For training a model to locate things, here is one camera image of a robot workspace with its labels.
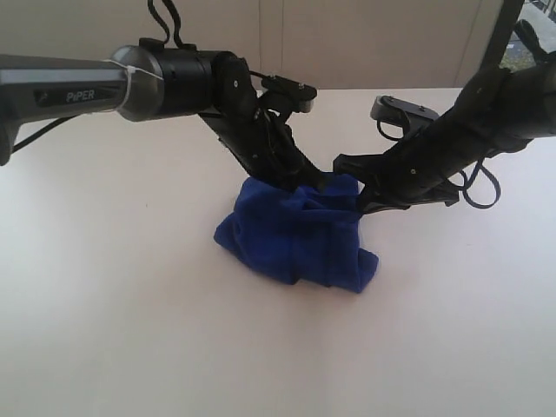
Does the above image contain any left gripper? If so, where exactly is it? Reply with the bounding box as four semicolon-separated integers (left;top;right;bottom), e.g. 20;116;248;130
199;95;333;193

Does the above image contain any blue towel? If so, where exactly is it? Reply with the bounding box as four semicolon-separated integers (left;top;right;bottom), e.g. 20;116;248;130
214;175;379;294

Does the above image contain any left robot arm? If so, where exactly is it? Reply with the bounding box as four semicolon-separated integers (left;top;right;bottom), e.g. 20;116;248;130
1;38;327;191

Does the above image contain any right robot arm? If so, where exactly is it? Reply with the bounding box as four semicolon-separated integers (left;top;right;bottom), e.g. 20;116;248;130
333;62;555;215

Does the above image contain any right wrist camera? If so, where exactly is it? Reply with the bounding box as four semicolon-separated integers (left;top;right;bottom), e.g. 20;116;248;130
370;96;440;133

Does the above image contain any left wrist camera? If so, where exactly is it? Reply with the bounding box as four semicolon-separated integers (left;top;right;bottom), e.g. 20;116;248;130
261;76;318;114

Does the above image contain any black window frame post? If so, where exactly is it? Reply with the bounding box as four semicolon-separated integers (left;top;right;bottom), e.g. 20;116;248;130
479;0;525;70

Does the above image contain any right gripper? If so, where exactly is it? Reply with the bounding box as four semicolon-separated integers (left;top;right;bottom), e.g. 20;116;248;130
333;129;460;214

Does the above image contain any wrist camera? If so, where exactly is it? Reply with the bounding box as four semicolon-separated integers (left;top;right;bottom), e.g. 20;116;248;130
261;76;318;114
370;96;440;133

